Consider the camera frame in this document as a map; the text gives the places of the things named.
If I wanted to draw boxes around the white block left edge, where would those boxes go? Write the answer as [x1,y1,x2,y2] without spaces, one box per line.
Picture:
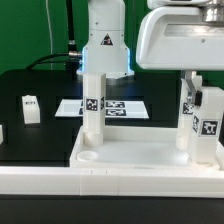
[0,125,3,145]

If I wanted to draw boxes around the white desk tabletop tray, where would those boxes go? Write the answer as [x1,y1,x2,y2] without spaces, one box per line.
[69,125,224,169]

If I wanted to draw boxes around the black vertical pole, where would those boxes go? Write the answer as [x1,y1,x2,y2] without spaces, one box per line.
[66,0,77,72]

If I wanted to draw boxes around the white fixture wall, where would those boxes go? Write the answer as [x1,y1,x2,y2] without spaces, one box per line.
[0,167,224,198]

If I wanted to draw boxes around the fiducial marker sheet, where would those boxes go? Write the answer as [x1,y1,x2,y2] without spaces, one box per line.
[55,99,149,119]

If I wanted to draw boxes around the white cable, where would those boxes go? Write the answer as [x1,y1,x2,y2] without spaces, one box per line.
[45,0,54,71]

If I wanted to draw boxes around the black cable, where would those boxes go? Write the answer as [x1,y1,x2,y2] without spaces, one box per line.
[25,52,83,70]

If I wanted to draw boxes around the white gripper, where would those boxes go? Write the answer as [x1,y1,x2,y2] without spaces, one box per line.
[136,6,224,106]

